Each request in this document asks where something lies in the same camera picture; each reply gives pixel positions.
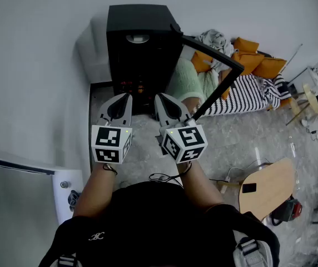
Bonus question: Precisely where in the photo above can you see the person's right forearm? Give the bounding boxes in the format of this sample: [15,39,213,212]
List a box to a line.
[175,161,227,213]

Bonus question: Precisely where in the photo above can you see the person's black t-shirt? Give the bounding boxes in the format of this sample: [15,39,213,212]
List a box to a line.
[38,181,281,267]

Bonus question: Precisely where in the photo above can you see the black white striped blanket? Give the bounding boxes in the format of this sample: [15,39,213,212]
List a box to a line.
[202,73,292,117]

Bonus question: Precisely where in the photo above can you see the white cabinet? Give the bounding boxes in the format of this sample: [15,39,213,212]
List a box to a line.
[286,44,318,95]

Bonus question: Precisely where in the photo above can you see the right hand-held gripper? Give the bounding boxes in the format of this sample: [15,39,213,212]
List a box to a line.
[154,93,208,164]

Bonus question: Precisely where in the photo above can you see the red black tool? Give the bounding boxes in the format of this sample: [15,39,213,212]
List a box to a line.
[270,196,304,227]

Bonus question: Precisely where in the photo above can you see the white framed door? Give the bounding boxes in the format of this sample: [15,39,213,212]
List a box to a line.
[0,142,85,267]

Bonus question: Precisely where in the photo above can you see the white power strip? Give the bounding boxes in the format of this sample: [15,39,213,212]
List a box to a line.
[220,176,231,194]

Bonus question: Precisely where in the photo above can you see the person's left forearm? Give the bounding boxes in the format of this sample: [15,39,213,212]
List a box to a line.
[72,162,118,219]

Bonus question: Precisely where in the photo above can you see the light wooden table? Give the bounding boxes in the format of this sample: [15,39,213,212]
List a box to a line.
[238,157,296,223]

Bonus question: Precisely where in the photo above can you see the orange pillow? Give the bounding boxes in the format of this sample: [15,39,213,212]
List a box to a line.
[233,37,260,54]
[252,57,288,80]
[230,51,266,76]
[190,51,214,73]

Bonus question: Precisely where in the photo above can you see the black thin cable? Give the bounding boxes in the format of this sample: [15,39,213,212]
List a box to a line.
[148,172,183,184]

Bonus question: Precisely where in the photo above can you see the black cabinet with glass door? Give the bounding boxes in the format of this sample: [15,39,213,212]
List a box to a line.
[106,4,245,122]

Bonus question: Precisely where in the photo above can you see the black phone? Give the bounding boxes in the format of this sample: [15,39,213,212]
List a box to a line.
[242,182,257,194]

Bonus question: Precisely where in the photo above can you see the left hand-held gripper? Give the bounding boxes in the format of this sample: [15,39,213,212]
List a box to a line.
[91,93,133,164]

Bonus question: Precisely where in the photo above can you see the grey door handle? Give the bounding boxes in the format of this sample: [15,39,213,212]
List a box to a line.
[67,190,82,212]

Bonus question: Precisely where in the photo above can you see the round wooden stool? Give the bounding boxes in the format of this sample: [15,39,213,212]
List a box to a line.
[285,83,318,126]

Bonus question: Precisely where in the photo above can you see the grey backpack strap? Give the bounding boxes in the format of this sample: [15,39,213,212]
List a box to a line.
[57,254,78,267]
[232,236,271,267]

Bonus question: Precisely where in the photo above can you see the thin metal pole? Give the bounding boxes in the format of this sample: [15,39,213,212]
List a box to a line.
[279,43,304,75]

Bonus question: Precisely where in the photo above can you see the grey crumpled cloth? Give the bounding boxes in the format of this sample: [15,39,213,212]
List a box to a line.
[194,29,235,57]

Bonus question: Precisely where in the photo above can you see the white round plate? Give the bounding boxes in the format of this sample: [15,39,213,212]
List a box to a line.
[125,34,151,44]

